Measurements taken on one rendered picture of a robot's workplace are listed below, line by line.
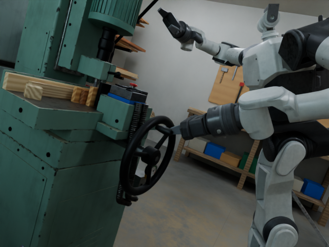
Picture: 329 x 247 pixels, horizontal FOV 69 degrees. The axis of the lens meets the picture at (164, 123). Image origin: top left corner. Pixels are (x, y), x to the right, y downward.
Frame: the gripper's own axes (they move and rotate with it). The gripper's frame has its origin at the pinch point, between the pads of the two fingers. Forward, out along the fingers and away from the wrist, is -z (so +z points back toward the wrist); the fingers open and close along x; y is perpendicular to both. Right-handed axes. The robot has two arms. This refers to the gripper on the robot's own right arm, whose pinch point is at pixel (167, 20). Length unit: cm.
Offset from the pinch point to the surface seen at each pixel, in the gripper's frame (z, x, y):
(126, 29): -24.8, 8.8, 9.8
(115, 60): 254, -208, 171
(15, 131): -46, 23, 57
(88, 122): -38, 36, 32
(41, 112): -55, 34, 30
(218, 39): 303, -127, 1
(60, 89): -39, 20, 36
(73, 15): -31.0, -8.8, 23.7
